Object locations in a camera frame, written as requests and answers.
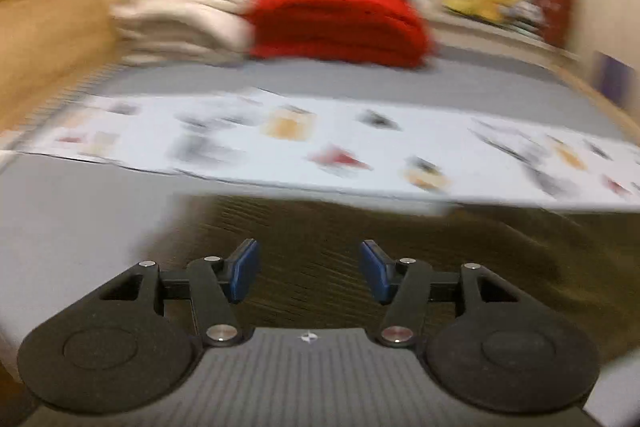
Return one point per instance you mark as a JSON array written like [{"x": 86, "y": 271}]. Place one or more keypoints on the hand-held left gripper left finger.
[{"x": 246, "y": 269}]

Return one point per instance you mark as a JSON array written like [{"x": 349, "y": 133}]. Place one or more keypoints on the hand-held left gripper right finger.
[{"x": 376, "y": 269}]

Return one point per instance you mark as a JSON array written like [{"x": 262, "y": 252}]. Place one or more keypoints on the red folded blanket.
[{"x": 340, "y": 24}]

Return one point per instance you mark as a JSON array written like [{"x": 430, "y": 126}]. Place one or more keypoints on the cream folded blanket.
[{"x": 180, "y": 17}]

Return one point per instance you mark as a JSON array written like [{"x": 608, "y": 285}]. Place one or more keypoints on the yellow plush toy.
[{"x": 482, "y": 2}]

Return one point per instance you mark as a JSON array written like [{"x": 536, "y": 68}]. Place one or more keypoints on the purple box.
[{"x": 614, "y": 77}]

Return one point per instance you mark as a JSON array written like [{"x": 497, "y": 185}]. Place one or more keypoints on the red box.
[{"x": 554, "y": 17}]

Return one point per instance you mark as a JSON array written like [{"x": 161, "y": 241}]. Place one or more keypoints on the wooden bed frame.
[{"x": 50, "y": 32}]

